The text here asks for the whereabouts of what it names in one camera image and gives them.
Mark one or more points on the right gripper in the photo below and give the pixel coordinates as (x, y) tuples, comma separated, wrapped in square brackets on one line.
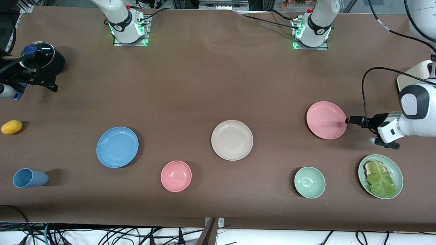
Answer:
[(20, 78)]

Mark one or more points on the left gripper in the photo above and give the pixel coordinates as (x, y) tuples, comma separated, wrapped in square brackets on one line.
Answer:
[(377, 121)]

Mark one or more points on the pink plate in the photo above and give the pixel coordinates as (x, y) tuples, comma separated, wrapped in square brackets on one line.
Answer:
[(325, 120)]

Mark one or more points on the blue plate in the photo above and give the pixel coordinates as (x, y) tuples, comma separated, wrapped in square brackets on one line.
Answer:
[(117, 147)]

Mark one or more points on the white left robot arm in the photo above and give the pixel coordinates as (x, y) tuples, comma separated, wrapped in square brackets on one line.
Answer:
[(419, 112)]

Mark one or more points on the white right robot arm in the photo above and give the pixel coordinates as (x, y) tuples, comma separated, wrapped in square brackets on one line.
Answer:
[(119, 20)]

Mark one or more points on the toast bread slice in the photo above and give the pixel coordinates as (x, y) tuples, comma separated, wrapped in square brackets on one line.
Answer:
[(368, 166)]

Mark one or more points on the yellow mango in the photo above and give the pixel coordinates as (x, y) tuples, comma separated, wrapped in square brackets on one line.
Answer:
[(11, 127)]

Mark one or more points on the green lettuce leaf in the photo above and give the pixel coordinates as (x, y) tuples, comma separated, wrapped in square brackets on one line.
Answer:
[(381, 180)]

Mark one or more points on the green plate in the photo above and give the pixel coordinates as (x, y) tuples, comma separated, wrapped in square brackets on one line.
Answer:
[(398, 172)]

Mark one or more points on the green bowl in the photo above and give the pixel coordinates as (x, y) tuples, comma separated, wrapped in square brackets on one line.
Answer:
[(309, 182)]

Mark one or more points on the beige toaster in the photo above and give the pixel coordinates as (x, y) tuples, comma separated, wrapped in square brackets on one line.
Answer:
[(419, 68)]

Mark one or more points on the blue cup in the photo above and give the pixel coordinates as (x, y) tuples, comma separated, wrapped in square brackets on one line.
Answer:
[(29, 178)]

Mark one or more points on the beige plate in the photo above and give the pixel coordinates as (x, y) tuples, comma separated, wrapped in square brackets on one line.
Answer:
[(232, 140)]

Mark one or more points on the colourful toy food pile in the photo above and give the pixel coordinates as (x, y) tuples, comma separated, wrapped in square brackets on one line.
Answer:
[(289, 3)]

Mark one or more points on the pink bowl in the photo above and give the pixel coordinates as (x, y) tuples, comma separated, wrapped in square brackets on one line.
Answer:
[(176, 176)]

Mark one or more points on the grey power strip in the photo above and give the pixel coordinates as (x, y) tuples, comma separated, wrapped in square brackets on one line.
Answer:
[(223, 5)]

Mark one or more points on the dark slanted bar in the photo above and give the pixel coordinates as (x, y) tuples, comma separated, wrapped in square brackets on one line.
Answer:
[(207, 236)]

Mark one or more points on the aluminium frame profile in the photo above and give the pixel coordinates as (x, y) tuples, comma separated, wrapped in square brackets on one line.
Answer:
[(420, 13), (25, 8)]

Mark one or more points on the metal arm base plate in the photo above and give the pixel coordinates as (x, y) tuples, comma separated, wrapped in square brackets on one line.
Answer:
[(117, 43), (323, 48)]

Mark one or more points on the metal table bracket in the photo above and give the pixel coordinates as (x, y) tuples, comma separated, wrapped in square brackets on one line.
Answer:
[(220, 223)]

